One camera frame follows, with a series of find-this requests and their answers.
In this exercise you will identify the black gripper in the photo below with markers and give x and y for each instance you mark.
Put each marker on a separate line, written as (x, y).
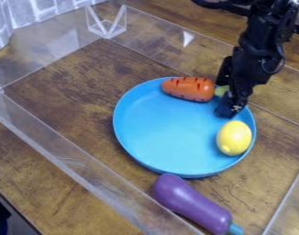
(258, 58)

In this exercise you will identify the clear acrylic enclosure wall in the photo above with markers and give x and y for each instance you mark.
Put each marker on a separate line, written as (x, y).
(66, 174)

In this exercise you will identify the clear acrylic corner bracket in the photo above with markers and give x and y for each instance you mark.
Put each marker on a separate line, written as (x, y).
(104, 27)

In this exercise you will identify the yellow toy lemon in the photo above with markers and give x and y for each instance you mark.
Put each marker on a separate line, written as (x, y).
(234, 138)

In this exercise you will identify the orange toy carrot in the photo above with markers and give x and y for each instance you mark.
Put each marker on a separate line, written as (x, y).
(193, 88)

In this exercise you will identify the white patterned curtain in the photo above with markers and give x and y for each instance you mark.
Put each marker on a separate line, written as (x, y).
(19, 13)

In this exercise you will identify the purple toy eggplant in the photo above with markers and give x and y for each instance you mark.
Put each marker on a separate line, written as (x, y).
(182, 199)

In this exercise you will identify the blue round plate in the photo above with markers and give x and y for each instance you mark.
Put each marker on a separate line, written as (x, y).
(169, 133)

